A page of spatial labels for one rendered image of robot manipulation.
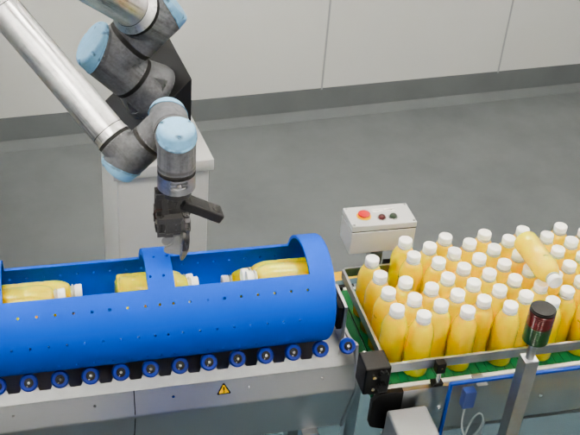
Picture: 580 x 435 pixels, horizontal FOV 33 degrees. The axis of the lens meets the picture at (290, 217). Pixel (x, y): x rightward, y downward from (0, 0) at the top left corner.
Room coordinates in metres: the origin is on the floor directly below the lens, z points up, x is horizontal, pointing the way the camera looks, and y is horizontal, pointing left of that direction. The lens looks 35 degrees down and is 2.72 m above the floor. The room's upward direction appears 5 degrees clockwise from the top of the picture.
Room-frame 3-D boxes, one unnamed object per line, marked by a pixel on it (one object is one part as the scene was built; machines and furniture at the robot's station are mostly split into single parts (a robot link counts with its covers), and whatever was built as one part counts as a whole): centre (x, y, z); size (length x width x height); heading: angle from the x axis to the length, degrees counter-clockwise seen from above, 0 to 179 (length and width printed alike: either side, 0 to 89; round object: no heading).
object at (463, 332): (2.00, -0.49, 0.99); 0.07 x 0.07 x 0.19
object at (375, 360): (1.89, -0.25, 0.95); 0.10 x 0.07 x 0.10; 17
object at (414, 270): (2.22, -0.36, 0.99); 0.07 x 0.07 x 0.19
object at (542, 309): (1.83, -0.62, 1.18); 0.06 x 0.06 x 0.16
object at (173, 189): (1.93, 0.27, 1.46); 0.10 x 0.09 x 0.05; 17
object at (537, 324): (1.83, -0.62, 1.23); 0.06 x 0.06 x 0.04
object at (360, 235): (2.40, -0.26, 1.05); 0.20 x 0.10 x 0.10; 107
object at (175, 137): (1.94, 0.27, 1.55); 0.10 x 0.09 x 0.12; 16
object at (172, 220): (1.93, 0.28, 1.38); 0.09 x 0.08 x 0.12; 107
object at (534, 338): (1.83, -0.62, 1.18); 0.06 x 0.06 x 0.05
